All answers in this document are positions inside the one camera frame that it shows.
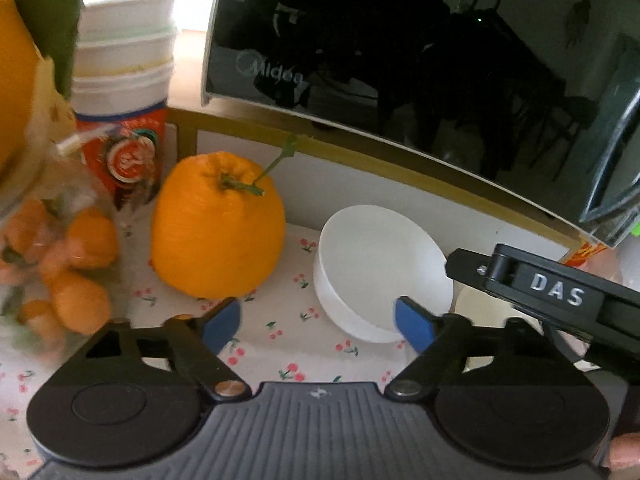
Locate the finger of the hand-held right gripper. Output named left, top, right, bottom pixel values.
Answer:
left=444, top=247, right=501, bottom=292

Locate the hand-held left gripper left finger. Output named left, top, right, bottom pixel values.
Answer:
left=82, top=296, right=252, bottom=400

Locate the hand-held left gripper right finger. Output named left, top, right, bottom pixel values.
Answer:
left=385, top=296, right=571, bottom=403

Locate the white ceramic bowl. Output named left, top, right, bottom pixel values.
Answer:
left=312, top=205, right=453, bottom=343

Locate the red cardboard box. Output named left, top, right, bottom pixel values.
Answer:
left=562, top=240, right=612, bottom=267

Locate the cherry print tablecloth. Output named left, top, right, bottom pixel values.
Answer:
left=0, top=220, right=501, bottom=476

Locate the large orange with stem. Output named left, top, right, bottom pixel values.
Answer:
left=150, top=132, right=299, bottom=299

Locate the white microwave stand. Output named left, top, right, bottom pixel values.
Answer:
left=165, top=105, right=591, bottom=261

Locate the glass jar of small oranges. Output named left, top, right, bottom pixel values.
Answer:
left=0, top=127, right=126, bottom=356

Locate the black microwave oven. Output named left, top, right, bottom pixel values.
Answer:
left=200, top=0, right=640, bottom=250

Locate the stack of paper cups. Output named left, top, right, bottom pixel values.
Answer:
left=72, top=0, right=178, bottom=211

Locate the large orange with leaves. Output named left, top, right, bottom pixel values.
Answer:
left=0, top=0, right=86, bottom=176

